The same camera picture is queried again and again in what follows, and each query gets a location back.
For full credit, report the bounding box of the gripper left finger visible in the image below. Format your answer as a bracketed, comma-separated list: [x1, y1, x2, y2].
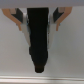
[1, 7, 32, 52]

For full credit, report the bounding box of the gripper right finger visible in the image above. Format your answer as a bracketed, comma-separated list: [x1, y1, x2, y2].
[48, 7, 73, 48]

